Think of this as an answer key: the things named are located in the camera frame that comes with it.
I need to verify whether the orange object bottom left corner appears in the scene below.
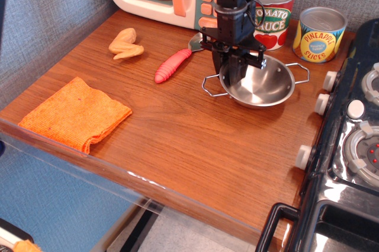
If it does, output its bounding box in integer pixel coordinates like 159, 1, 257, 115
12, 240, 42, 252

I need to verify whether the tomato sauce can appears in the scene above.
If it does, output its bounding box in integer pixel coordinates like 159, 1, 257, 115
254, 0, 294, 50

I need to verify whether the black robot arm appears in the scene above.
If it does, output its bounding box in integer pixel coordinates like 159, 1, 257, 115
200, 0, 266, 85

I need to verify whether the plastic toy chicken wing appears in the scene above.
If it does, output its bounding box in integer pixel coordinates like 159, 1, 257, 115
108, 28, 144, 60

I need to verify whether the white stove knob top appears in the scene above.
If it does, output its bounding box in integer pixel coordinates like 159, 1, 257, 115
323, 71, 338, 92

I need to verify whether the pineapple slices can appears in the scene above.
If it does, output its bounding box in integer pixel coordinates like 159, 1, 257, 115
293, 7, 348, 63

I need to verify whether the white stove knob bottom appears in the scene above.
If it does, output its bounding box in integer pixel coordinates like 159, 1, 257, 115
295, 145, 312, 170

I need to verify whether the toy spoon with pink handle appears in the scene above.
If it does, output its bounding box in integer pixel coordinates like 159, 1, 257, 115
154, 33, 203, 84

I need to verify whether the white stove knob middle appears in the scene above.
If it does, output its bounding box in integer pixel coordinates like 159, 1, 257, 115
314, 94, 330, 116

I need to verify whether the clear acrylic table guard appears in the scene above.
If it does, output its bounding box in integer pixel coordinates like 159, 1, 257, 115
1, 116, 303, 243

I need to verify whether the stainless steel bowl with handles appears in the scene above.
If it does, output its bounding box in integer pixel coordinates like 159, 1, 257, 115
202, 55, 310, 109

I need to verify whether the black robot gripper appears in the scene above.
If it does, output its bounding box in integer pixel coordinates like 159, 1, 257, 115
200, 5, 266, 86

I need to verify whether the orange knitted cloth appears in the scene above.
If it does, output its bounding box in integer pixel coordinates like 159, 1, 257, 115
18, 77, 132, 154

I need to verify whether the black toy stove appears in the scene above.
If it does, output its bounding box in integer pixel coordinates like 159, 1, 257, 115
256, 19, 378, 251

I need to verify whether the white stove knob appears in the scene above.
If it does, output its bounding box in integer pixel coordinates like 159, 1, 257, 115
323, 71, 338, 92
295, 145, 312, 170
314, 94, 330, 116

